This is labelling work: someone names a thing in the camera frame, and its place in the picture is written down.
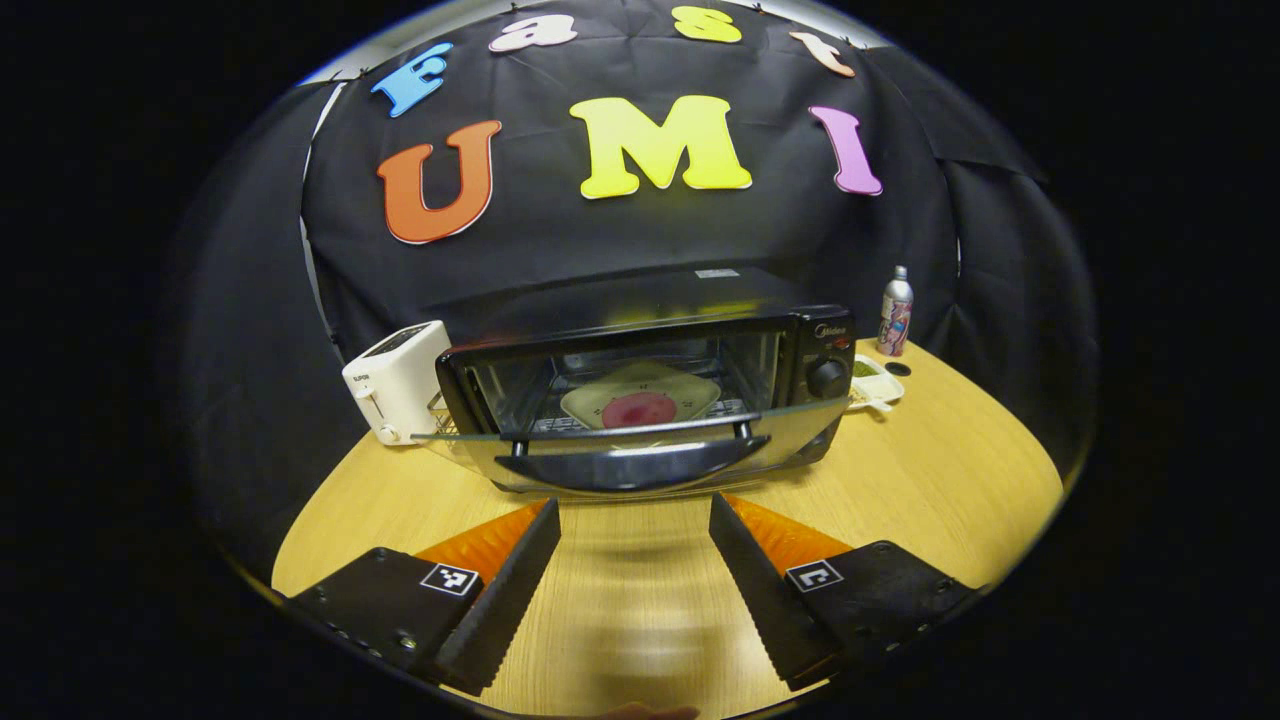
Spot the white compartment tray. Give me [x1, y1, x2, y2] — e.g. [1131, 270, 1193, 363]
[848, 353, 906, 413]

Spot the black electric oven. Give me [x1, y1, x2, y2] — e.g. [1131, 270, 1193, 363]
[410, 265, 858, 498]

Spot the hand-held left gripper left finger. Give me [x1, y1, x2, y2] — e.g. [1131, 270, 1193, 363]
[287, 498, 563, 696]

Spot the silver drink bottle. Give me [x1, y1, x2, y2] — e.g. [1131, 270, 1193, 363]
[878, 265, 914, 358]

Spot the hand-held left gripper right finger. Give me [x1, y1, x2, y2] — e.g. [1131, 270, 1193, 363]
[708, 492, 991, 691]

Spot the white toaster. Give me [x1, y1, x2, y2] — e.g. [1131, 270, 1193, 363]
[342, 320, 453, 446]

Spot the pale green square plate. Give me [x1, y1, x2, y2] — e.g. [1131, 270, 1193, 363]
[560, 360, 723, 431]

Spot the pink round food slice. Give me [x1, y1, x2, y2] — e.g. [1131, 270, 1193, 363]
[601, 392, 678, 430]

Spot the black backdrop cloth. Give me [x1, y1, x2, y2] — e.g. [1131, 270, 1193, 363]
[175, 0, 1096, 571]

